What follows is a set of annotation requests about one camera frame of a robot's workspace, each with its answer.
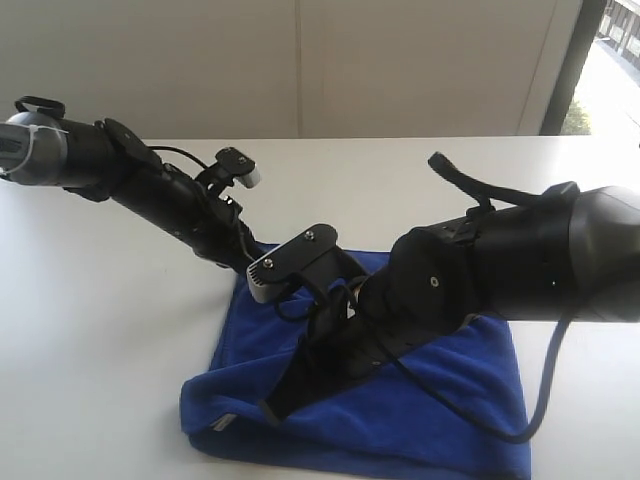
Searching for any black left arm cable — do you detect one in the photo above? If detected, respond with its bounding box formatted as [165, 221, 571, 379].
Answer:
[144, 144, 211, 174]

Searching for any blue microfibre towel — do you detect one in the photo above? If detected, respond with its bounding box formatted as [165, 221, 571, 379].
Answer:
[179, 278, 532, 479]

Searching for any white towel label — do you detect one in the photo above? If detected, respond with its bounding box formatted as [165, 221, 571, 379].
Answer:
[210, 413, 237, 432]

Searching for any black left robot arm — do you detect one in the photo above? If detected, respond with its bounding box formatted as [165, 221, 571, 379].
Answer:
[1, 96, 264, 273]

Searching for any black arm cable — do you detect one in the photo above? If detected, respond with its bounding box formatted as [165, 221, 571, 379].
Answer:
[144, 144, 211, 174]
[349, 151, 581, 444]

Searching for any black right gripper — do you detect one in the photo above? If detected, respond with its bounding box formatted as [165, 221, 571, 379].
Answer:
[260, 279, 450, 425]

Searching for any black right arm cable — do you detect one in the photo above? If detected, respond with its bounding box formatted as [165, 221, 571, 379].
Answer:
[349, 151, 581, 444]

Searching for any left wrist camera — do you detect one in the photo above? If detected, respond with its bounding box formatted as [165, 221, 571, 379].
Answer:
[196, 147, 261, 194]

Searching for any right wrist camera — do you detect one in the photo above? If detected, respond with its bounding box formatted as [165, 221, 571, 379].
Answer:
[246, 223, 367, 305]

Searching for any dark window frame post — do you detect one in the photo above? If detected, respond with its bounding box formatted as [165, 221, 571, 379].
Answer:
[539, 0, 607, 136]

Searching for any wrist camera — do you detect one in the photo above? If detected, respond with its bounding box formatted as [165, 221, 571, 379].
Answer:
[196, 147, 261, 194]
[246, 223, 367, 305]

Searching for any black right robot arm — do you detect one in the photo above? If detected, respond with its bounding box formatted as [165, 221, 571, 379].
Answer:
[247, 183, 639, 423]

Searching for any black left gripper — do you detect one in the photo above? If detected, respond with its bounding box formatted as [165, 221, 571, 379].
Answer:
[164, 169, 264, 272]

